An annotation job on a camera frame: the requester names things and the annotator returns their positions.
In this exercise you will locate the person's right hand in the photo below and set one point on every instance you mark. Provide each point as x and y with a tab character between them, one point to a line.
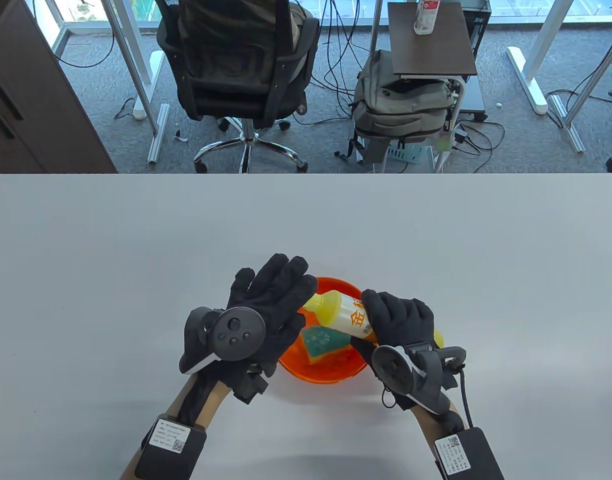
401	315

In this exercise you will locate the person's left hand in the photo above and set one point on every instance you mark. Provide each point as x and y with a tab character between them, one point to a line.
276	290

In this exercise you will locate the yellow dish soap bottle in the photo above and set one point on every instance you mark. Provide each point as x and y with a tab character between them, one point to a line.
331	307

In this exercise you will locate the green yellow sponge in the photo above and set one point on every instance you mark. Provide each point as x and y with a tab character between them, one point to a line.
323	342

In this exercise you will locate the orange plastic bowl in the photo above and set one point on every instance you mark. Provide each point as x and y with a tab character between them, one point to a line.
326	372

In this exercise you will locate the person's left forearm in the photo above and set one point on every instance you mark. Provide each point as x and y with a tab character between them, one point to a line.
216	402

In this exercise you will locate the person's right forearm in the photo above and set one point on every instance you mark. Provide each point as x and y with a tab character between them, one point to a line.
426	425

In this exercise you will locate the grey right hand controller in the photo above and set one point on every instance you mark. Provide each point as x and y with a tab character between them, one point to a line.
393	367

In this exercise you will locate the grey hand controller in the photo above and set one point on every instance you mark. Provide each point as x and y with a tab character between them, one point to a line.
236	332
393	367

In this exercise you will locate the grey left hand controller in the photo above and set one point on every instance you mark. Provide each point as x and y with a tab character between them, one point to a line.
236	332

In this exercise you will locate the black right wrist sensor box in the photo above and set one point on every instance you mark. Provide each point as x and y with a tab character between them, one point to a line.
478	455

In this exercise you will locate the black wrist sensor box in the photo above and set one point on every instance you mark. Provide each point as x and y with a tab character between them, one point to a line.
478	455
161	462

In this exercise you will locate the grey backpack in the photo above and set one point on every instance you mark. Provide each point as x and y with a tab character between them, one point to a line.
401	110

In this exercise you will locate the black left wrist sensor box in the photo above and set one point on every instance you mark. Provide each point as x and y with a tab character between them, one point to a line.
161	462

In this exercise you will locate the black office chair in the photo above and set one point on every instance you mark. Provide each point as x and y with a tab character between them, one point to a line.
236	85

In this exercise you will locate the black cart base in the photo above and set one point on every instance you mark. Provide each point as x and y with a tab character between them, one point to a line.
473	100

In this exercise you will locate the white desk leg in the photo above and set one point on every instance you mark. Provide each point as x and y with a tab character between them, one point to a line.
146	85
528	75

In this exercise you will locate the dark brown side table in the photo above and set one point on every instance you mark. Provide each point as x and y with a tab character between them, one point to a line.
436	55

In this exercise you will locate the clear bottle red label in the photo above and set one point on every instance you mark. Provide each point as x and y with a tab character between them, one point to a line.
426	22

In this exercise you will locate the black computer tower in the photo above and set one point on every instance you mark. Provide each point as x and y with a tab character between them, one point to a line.
478	25

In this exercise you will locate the dark brown cabinet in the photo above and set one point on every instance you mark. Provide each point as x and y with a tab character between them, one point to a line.
36	100

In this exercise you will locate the white cart frame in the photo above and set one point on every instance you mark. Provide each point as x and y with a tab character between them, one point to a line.
443	160

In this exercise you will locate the aluminium rail on floor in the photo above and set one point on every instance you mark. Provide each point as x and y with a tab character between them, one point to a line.
158	132

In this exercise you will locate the aluminium frame leg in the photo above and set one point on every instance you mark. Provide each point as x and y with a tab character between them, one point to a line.
570	125

